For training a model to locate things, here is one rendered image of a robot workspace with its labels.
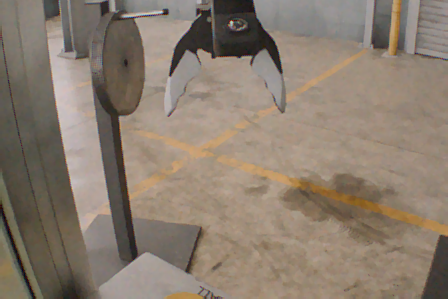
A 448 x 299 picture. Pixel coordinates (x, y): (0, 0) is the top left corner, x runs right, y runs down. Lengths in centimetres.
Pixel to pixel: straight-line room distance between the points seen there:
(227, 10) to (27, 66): 25
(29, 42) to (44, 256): 13
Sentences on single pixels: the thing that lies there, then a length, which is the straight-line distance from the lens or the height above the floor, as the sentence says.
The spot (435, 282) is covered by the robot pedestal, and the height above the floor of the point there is 75.
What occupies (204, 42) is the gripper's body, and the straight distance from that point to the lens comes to 47.
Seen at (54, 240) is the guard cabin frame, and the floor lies 95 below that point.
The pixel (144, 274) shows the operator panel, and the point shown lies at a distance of 30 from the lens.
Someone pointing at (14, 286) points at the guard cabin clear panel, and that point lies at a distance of 29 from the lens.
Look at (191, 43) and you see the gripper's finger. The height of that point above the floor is 101.
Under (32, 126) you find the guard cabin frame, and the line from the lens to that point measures 23.
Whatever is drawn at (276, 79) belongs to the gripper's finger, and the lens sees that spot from 50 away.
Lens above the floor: 110
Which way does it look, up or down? 25 degrees down
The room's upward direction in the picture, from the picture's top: straight up
